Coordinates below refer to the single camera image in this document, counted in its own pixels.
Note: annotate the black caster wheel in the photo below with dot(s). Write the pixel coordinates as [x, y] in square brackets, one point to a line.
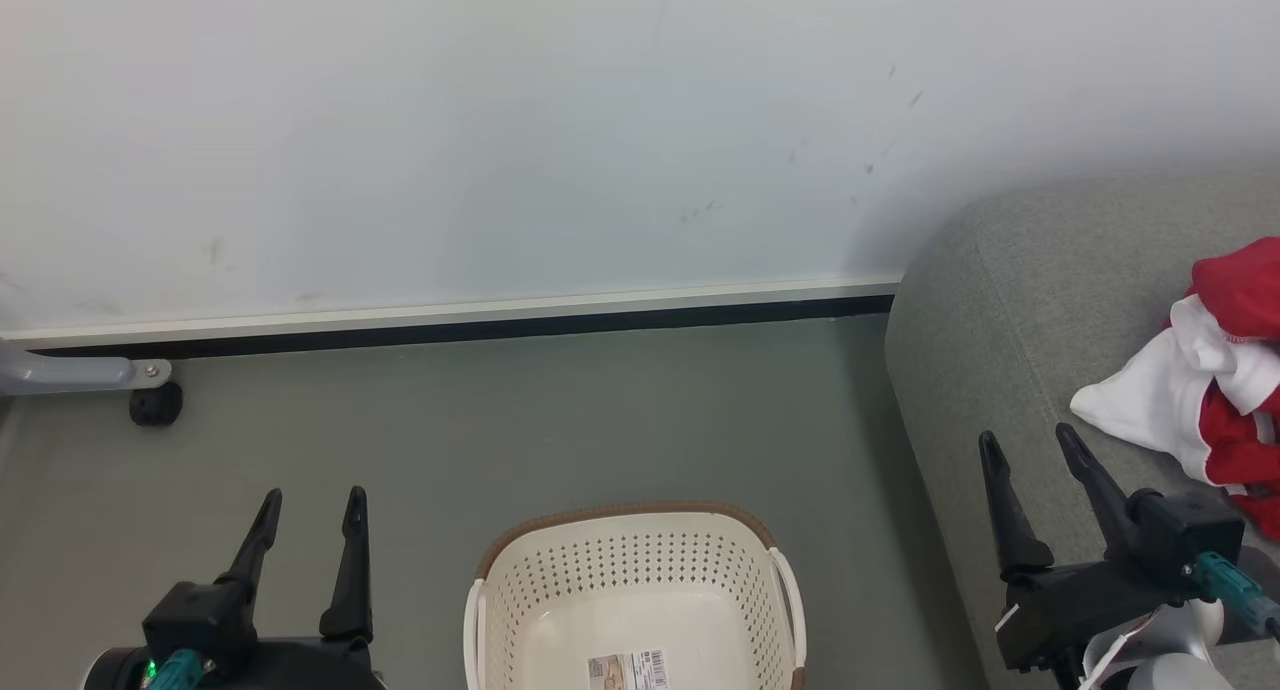
[157, 405]

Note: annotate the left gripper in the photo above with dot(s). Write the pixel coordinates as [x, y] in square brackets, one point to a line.
[215, 630]

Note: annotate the cream perforated laundry basket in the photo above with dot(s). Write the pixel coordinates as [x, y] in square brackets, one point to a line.
[640, 600]

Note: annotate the grey metal stand leg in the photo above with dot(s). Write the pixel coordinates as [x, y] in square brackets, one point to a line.
[70, 372]

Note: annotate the red clothing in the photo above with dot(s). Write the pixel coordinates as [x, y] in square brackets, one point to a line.
[1245, 280]

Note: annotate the white clothing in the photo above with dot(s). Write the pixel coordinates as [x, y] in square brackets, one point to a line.
[1160, 395]

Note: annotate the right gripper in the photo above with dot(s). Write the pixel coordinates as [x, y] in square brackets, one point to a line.
[1090, 595]

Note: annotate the grey fabric sofa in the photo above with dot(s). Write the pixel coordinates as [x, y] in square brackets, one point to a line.
[1010, 310]

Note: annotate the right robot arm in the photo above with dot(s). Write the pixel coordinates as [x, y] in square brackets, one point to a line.
[1170, 660]

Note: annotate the white and black baseboard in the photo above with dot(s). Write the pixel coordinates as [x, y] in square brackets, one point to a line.
[450, 320]

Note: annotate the paper label with barcode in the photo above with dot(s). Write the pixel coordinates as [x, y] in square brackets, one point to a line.
[628, 672]

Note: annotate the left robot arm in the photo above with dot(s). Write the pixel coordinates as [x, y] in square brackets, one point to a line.
[110, 672]

